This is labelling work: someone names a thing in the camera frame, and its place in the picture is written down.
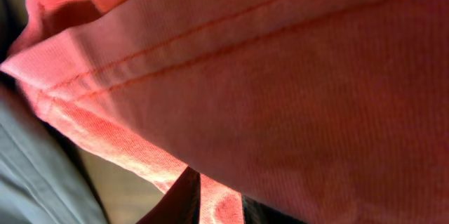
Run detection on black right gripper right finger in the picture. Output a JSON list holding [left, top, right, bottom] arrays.
[[242, 196, 306, 224]]

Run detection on grey shorts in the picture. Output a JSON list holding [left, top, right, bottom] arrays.
[[0, 0, 109, 224]]

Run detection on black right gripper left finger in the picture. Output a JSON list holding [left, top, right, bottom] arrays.
[[137, 167, 201, 224]]

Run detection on red printed t-shirt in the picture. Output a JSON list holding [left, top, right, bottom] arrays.
[[1, 0, 448, 223]]

